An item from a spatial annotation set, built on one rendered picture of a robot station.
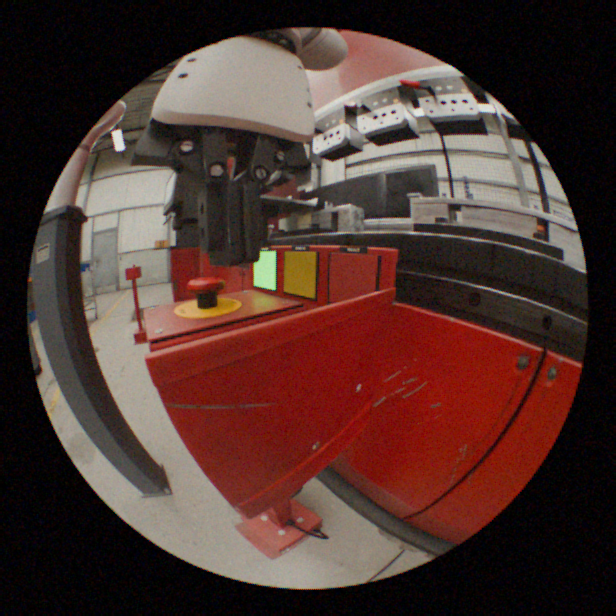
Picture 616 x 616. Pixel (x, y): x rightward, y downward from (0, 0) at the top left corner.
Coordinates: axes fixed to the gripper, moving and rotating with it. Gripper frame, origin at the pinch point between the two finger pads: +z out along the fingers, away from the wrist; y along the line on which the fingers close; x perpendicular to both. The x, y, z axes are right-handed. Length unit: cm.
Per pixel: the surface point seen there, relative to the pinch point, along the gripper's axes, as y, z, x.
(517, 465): -17.5, 28.3, 32.8
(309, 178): -49, -22, -40
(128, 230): 73, -128, -770
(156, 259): -31, 0, -760
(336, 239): -27.8, 1.3, -14.3
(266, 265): -9.5, 4.0, -11.1
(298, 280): -9.6, 5.3, -5.5
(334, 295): -9.6, 6.1, -1.0
